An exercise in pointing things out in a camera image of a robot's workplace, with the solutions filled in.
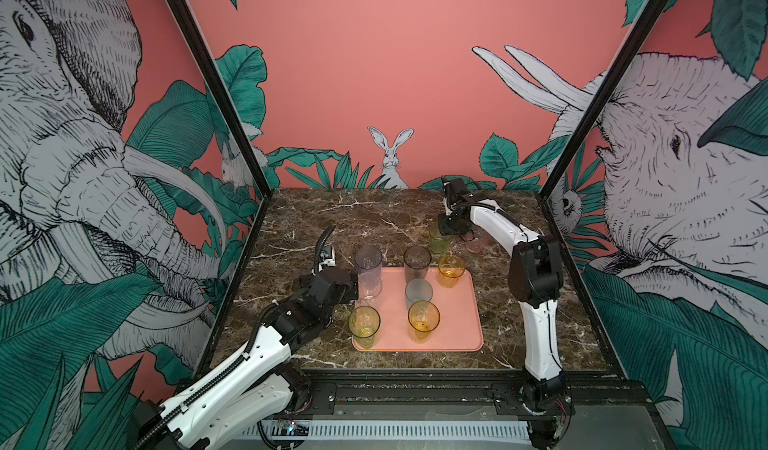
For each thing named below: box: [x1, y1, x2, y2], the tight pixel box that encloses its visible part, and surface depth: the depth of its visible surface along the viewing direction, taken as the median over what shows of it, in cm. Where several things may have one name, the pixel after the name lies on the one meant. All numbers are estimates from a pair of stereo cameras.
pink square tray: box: [354, 267, 484, 352], surface depth 87 cm
